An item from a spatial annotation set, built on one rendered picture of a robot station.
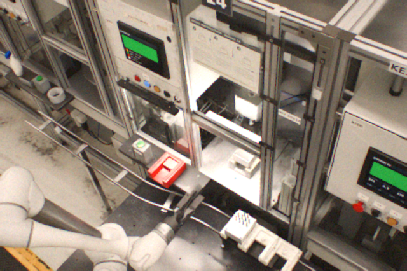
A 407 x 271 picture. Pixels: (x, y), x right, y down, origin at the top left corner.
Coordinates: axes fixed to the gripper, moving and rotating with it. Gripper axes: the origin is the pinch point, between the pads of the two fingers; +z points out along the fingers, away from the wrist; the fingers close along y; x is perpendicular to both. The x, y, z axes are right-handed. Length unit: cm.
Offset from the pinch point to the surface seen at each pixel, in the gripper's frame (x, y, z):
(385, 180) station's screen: -67, 48, 18
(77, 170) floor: 141, -113, 12
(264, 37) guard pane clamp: -18, 81, 21
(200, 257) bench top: -4.1, -44.4, -8.8
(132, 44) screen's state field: 43, 53, 18
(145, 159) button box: 43.1, -17.1, 8.6
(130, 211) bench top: 44, -44, -10
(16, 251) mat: 125, -111, -60
